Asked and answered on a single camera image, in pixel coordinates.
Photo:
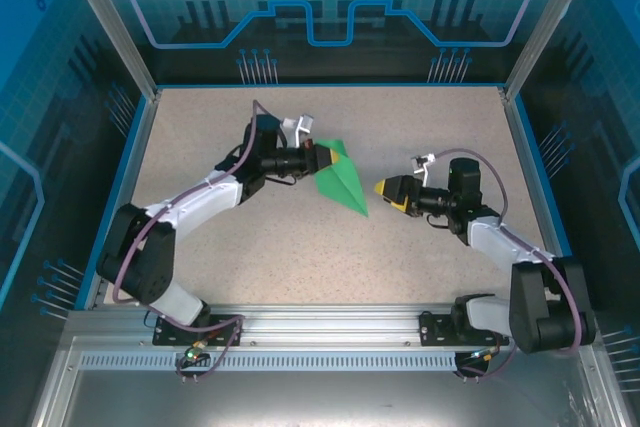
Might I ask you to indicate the green paper sheet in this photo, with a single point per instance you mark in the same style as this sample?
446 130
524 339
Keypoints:
345 187

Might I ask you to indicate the aluminium frame post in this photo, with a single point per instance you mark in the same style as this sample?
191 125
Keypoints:
117 22
540 22

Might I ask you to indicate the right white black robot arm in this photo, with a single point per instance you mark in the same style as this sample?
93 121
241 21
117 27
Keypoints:
550 307

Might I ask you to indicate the metal sheet panel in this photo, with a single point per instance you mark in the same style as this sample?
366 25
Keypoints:
325 402

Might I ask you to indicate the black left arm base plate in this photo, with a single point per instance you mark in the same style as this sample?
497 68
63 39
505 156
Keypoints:
162 334

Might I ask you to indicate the aluminium side rail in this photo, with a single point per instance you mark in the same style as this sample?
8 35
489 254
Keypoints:
523 147
139 147

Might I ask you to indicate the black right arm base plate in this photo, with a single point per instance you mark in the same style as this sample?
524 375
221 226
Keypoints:
430 329

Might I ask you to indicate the aluminium mounting beam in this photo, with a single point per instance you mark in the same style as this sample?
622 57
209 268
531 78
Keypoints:
325 322

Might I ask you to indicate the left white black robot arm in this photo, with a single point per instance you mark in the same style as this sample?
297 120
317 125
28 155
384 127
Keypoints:
140 257

